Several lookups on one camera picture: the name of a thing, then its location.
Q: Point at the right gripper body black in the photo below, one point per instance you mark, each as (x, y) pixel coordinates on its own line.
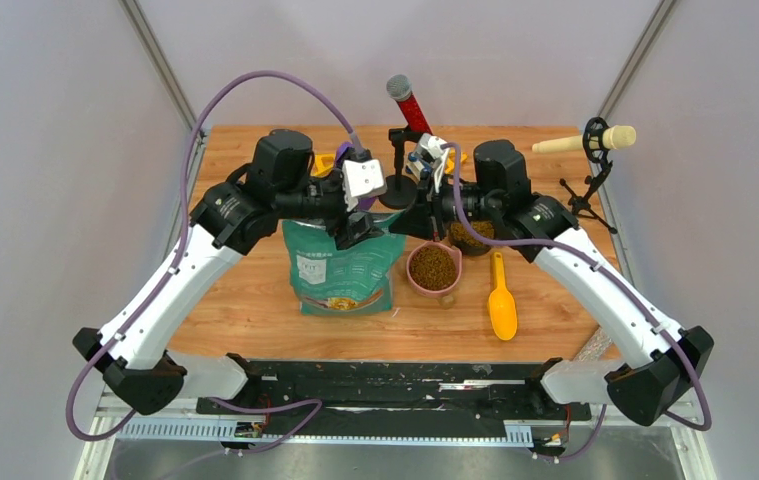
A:
(477, 204)

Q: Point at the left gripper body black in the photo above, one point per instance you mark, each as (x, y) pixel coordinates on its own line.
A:
(337, 215)

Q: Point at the green pet food bag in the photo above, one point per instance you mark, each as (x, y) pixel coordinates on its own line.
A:
(351, 282)

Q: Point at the yellow scoop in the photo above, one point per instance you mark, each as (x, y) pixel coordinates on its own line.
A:
(501, 304)

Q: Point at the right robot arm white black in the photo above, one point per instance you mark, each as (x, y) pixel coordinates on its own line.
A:
(662, 362)

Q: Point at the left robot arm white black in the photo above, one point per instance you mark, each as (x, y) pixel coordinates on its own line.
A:
(225, 225)

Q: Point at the black pet bowl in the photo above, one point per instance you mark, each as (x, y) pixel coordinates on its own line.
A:
(470, 246)

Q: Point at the pink cat-ear pet bowl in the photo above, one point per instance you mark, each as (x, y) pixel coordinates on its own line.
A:
(434, 269)

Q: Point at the brown pet food kibble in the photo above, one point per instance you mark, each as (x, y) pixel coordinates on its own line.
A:
(434, 269)

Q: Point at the purple metronome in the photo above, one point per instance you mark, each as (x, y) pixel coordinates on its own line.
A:
(366, 204)

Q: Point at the black round-base mic stand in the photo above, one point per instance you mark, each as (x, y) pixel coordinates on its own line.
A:
(400, 189)

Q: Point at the yellow orange toy triangle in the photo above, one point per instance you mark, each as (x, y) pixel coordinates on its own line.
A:
(449, 164)

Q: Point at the blue white toy car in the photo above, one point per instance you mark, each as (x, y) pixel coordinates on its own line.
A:
(418, 164)

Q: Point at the yellow green toy triangle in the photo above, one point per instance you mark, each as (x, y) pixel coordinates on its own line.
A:
(323, 164)

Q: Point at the small wooden block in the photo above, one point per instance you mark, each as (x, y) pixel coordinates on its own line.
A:
(447, 301)

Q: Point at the red glitter microphone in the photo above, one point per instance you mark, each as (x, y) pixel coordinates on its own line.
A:
(399, 89)

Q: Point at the cream microphone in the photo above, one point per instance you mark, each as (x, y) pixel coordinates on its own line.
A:
(611, 138)

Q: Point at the silver glitter microphone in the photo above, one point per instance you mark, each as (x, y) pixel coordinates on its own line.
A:
(595, 347)

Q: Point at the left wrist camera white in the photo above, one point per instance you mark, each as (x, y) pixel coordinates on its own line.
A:
(363, 177)

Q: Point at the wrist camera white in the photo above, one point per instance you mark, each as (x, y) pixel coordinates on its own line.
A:
(432, 149)
(363, 177)

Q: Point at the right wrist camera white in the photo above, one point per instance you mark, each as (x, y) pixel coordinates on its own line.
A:
(432, 149)

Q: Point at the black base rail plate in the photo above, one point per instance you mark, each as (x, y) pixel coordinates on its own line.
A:
(407, 400)

